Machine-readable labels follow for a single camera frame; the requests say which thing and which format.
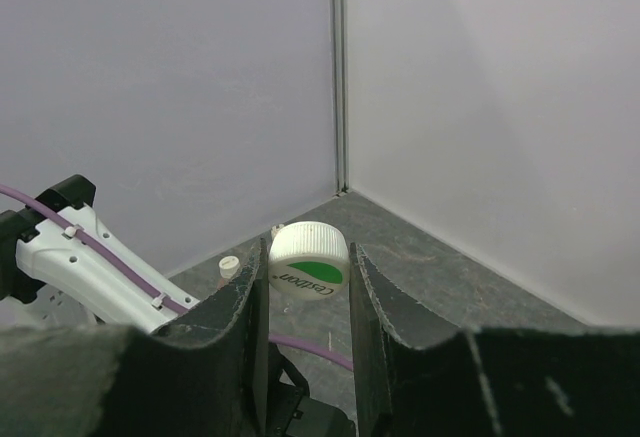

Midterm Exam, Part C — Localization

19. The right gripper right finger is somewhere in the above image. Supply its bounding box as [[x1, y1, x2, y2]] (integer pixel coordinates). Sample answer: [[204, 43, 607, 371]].
[[349, 245, 639, 436]]

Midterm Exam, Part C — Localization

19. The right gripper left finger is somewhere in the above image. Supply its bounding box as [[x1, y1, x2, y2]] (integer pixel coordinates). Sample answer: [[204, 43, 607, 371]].
[[1, 242, 268, 436]]

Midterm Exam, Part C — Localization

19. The white bottle cap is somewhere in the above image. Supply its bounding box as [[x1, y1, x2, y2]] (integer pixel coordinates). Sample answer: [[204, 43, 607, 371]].
[[218, 255, 240, 280], [268, 221, 350, 301]]

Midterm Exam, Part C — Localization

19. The cream bottle cap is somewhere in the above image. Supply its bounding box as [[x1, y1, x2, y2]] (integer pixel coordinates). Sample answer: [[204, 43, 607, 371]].
[[271, 225, 283, 238]]

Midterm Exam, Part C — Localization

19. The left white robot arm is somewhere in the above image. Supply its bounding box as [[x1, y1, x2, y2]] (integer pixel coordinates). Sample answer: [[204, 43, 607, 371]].
[[1, 174, 199, 333]]

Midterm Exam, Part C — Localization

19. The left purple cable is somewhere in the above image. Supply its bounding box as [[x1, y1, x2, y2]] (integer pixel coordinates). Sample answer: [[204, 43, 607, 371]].
[[0, 184, 356, 372]]

